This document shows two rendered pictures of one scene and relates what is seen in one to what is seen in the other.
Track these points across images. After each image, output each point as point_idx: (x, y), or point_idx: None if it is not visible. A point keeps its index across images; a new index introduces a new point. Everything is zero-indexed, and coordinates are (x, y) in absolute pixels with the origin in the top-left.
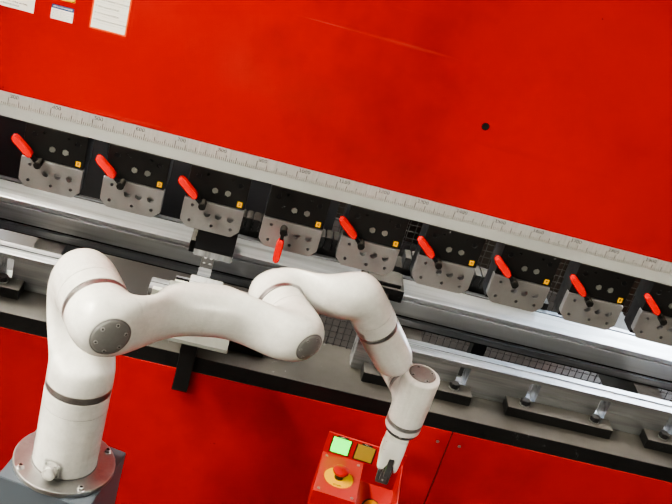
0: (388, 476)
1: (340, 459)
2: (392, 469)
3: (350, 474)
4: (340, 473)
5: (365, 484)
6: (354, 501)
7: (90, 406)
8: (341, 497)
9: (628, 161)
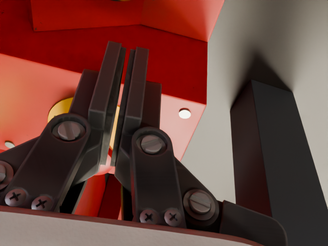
0: (286, 245)
1: (0, 114)
2: (180, 202)
3: (59, 98)
4: (109, 167)
5: (40, 6)
6: (199, 107)
7: None
8: (186, 138)
9: None
